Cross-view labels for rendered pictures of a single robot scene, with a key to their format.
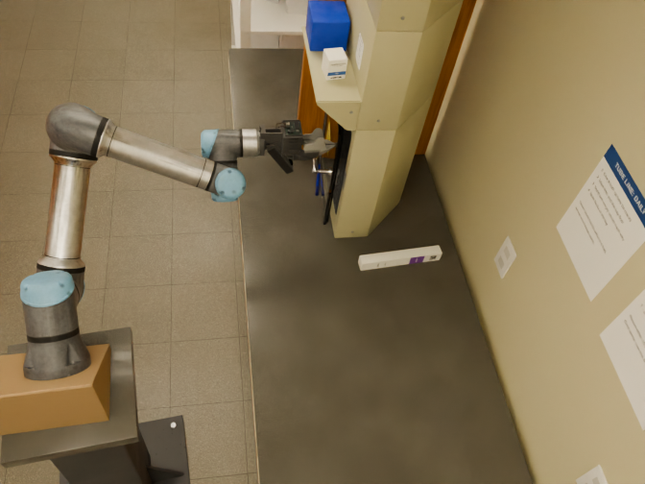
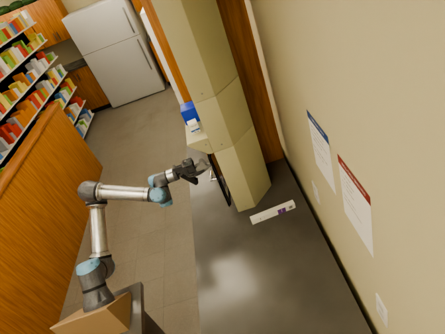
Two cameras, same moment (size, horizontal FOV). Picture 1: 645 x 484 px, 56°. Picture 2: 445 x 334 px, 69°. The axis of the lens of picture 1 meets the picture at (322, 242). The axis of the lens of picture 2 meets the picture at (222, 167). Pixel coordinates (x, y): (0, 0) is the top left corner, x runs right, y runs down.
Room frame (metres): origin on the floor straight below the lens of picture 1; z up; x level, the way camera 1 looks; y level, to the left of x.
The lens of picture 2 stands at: (-0.13, -0.58, 2.36)
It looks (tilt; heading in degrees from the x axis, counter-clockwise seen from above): 36 degrees down; 22
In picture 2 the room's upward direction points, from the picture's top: 22 degrees counter-clockwise
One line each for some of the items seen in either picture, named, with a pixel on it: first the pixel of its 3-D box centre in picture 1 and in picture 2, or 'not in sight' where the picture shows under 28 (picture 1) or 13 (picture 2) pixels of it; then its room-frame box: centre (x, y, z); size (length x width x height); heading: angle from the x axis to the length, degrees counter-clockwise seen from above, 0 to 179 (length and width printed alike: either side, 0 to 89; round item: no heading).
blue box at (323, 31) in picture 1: (327, 26); (191, 112); (1.43, 0.09, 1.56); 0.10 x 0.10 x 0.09; 16
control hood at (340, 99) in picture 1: (327, 77); (198, 134); (1.34, 0.06, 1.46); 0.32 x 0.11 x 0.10; 16
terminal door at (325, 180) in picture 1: (329, 148); (218, 167); (1.35, 0.03, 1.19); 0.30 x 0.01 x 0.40; 10
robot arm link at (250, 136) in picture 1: (250, 142); (171, 175); (1.18, 0.24, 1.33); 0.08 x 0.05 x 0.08; 16
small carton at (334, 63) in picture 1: (334, 63); (193, 126); (1.29, 0.05, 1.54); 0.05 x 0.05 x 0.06; 24
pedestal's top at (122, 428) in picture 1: (72, 392); (114, 319); (0.56, 0.58, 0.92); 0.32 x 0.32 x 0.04; 22
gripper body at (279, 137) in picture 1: (280, 140); (185, 169); (1.20, 0.16, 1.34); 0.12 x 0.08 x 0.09; 106
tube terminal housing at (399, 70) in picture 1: (384, 114); (236, 142); (1.39, -0.11, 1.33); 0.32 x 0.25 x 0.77; 16
